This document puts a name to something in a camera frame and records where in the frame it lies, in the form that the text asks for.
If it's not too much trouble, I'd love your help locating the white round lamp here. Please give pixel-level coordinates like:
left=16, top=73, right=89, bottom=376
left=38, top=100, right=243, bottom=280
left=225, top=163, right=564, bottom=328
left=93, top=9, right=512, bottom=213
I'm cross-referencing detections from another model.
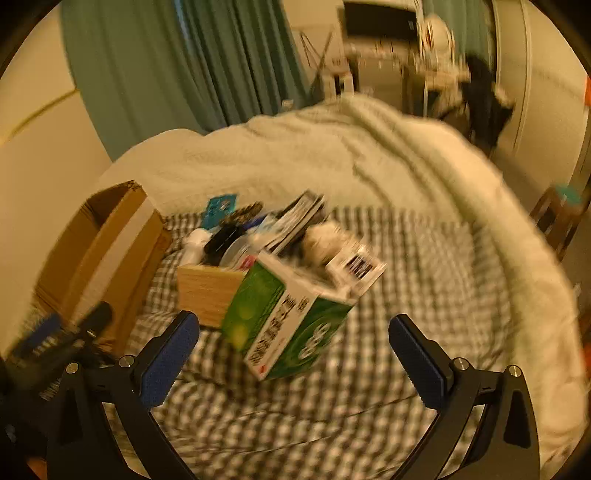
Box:
left=420, top=14, right=455, bottom=54

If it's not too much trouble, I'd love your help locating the black case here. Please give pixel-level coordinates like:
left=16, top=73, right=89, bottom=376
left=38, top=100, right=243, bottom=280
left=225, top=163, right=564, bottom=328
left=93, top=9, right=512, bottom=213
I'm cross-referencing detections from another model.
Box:
left=203, top=226, right=241, bottom=266

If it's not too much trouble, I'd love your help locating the white door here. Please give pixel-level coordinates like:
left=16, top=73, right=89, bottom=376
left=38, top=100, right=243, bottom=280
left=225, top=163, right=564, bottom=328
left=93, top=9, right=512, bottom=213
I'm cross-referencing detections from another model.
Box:
left=492, top=0, right=591, bottom=155

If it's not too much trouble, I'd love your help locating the wooden chair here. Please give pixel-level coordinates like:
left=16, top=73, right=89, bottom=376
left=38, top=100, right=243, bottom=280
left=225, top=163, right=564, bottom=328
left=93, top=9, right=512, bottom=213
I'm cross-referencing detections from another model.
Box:
left=531, top=185, right=587, bottom=259

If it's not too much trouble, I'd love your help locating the silver disc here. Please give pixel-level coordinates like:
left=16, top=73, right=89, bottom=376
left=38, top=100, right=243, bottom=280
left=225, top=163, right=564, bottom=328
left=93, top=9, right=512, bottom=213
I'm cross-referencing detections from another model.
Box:
left=219, top=235, right=259, bottom=271

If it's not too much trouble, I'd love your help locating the white desk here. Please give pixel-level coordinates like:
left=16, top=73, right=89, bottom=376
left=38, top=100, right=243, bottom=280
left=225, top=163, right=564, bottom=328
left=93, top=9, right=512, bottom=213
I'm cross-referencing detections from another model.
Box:
left=342, top=39, right=462, bottom=114

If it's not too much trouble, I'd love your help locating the green curtain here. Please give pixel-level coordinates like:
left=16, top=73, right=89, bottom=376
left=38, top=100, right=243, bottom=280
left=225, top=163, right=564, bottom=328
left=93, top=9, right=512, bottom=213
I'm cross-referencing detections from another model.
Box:
left=60, top=0, right=315, bottom=162

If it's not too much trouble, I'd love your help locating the teal card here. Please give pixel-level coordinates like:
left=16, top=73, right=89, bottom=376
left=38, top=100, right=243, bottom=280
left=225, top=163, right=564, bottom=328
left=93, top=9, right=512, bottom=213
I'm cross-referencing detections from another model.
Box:
left=203, top=194, right=240, bottom=229

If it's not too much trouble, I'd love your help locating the white fluffy blanket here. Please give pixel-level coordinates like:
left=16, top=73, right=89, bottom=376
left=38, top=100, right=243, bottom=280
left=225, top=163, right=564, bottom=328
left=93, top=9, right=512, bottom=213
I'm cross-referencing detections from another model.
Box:
left=97, top=95, right=583, bottom=462

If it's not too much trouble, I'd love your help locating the wooden storage box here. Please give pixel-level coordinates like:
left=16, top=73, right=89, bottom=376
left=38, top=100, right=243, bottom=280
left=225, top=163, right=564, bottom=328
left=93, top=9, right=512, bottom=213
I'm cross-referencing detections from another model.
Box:
left=177, top=263, right=250, bottom=328

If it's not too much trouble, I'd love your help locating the dark bead bracelet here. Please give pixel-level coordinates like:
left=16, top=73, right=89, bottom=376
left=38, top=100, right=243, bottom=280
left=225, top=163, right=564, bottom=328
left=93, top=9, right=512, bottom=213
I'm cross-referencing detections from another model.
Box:
left=219, top=203, right=266, bottom=227

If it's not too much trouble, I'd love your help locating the white cylindrical bottle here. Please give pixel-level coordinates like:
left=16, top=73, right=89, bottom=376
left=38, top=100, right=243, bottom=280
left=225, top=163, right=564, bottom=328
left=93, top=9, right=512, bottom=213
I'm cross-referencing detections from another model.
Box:
left=182, top=228, right=213, bottom=265

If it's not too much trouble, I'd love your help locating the yellow cable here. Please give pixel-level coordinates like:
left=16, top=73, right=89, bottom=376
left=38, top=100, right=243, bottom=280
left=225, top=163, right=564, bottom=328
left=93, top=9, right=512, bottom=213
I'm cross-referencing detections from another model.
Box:
left=0, top=90, right=77, bottom=139

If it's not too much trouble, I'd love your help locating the green medicine box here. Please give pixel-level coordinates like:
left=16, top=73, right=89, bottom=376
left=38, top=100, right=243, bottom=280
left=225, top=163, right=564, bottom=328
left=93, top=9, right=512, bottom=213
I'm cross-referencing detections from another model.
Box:
left=221, top=253, right=358, bottom=381

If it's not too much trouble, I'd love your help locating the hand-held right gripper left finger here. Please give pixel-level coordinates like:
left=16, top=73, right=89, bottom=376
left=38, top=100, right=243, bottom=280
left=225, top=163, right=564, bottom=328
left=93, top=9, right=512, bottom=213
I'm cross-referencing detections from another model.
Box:
left=44, top=311, right=200, bottom=480

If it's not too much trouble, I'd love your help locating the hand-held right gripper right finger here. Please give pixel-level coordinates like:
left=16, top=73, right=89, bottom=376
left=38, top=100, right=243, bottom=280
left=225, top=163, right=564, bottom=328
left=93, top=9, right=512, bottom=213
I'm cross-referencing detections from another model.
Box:
left=389, top=315, right=542, bottom=480

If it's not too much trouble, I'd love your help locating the thin metal rack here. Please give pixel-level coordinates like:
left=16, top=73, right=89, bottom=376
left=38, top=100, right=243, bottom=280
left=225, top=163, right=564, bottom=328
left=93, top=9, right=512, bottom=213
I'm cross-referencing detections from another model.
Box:
left=295, top=25, right=338, bottom=93

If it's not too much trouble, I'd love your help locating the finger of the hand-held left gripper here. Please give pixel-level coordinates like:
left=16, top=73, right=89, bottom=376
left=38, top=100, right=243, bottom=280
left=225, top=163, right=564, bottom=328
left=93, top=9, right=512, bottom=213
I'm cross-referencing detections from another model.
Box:
left=65, top=302, right=114, bottom=344
left=9, top=313, right=68, bottom=365

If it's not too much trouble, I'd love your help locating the brown cardboard box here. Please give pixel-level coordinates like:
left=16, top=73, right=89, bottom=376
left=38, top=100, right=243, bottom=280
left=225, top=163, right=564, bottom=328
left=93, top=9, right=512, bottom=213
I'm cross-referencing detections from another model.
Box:
left=34, top=181, right=174, bottom=356

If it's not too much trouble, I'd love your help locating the checkered bed sheet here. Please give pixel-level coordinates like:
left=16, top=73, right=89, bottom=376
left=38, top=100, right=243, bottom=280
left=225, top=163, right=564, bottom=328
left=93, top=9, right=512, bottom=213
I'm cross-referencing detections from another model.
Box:
left=120, top=208, right=550, bottom=480

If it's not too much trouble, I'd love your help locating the black clothing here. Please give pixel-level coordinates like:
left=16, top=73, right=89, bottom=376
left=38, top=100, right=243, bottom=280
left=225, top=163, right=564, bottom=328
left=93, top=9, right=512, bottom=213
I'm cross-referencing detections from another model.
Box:
left=457, top=55, right=515, bottom=148

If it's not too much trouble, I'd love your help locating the stack of booklets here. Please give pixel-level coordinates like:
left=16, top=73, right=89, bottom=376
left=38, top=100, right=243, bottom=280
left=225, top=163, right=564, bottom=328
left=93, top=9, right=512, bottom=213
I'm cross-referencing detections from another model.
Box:
left=263, top=190, right=328, bottom=254

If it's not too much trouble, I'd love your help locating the black monitor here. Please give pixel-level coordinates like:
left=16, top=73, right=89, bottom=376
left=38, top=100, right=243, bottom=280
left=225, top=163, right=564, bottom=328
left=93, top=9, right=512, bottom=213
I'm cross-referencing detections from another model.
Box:
left=344, top=0, right=419, bottom=40

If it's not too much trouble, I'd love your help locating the white stool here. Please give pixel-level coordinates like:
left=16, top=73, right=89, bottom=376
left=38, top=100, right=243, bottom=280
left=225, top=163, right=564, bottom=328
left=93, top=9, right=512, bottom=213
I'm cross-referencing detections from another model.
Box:
left=323, top=69, right=356, bottom=99

